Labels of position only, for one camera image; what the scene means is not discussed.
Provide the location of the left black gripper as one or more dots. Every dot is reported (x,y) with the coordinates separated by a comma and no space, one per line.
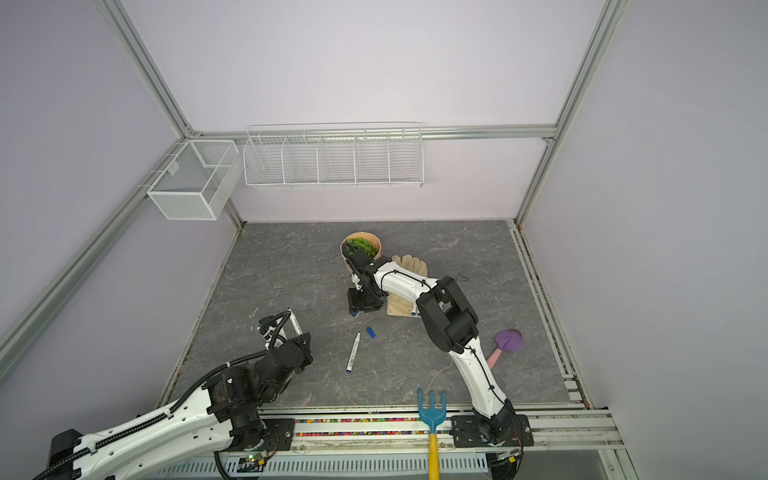
(301,341)

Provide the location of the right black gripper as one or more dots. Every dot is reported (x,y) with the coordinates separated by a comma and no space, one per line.
(355,303)

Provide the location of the white marker pen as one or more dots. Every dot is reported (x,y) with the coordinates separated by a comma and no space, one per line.
(295,323)

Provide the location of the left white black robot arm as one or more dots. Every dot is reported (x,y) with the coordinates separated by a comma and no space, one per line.
(220,412)

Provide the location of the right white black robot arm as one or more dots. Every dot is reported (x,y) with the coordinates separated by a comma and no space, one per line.
(450,322)

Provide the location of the beige work glove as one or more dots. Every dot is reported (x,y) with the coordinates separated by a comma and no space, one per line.
(397,305)

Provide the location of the green artificial plant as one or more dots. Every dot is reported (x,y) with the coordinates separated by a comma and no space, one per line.
(353,245)

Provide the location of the beige plant pot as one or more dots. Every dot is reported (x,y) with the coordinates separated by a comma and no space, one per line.
(368,236)

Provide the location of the pink chalk block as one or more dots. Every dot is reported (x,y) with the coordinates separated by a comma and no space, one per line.
(508,340)

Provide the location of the small white mesh basket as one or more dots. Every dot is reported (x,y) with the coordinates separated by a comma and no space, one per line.
(198,180)

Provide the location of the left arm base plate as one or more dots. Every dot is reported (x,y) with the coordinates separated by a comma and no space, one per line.
(270,434)

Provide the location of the teal garden fork yellow handle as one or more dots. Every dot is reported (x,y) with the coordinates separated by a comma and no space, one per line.
(432,414)

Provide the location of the long white wire shelf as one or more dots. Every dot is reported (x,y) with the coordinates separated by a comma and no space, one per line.
(334,155)

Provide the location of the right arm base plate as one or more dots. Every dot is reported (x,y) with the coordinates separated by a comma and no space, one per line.
(473,431)

